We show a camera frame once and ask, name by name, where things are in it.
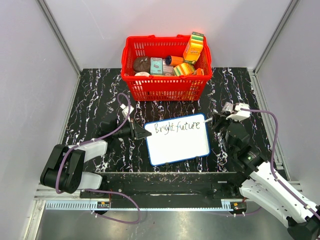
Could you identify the yellow green sponge pack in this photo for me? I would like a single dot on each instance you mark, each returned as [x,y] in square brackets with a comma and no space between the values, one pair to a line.
[183,69]

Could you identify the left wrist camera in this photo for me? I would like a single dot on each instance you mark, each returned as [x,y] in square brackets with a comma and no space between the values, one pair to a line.
[126,111]

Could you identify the pink white eraser box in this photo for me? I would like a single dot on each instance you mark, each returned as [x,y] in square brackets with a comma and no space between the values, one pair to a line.
[228,108]

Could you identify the white round lid container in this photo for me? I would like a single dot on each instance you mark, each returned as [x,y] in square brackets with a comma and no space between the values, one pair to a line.
[142,74]

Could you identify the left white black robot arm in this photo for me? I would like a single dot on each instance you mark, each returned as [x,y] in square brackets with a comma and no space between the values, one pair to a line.
[64,169]

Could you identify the orange snack packet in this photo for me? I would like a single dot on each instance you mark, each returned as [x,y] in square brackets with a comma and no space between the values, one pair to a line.
[199,72]

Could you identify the blue framed whiteboard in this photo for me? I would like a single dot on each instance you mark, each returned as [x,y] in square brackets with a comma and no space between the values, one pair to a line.
[177,139]

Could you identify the teal small box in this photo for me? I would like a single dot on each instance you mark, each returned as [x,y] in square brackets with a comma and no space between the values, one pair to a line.
[156,66]

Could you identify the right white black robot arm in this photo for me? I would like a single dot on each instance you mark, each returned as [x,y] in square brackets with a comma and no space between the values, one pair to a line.
[258,181]

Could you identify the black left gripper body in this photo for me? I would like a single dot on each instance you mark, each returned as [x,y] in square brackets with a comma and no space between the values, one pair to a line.
[132,130]

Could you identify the pink white small box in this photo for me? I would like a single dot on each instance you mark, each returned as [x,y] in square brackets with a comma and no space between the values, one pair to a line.
[167,70]

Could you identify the red plastic shopping basket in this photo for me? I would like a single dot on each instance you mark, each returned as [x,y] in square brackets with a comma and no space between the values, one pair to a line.
[163,88]

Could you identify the brown round bread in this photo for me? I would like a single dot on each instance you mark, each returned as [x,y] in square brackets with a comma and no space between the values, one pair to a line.
[142,64]

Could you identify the orange juice carton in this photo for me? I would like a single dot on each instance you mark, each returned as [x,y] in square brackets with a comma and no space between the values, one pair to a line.
[193,48]

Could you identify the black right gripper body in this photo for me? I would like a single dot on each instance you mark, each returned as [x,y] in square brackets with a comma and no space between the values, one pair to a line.
[224,122]

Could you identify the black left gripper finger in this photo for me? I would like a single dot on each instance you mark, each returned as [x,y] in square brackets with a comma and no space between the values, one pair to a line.
[137,126]
[142,134]

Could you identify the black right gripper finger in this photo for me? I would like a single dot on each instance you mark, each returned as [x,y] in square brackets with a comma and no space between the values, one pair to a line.
[217,116]
[217,126]

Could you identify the orange blue-capped bottle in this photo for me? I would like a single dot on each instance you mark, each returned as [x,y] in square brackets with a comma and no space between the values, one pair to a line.
[173,60]

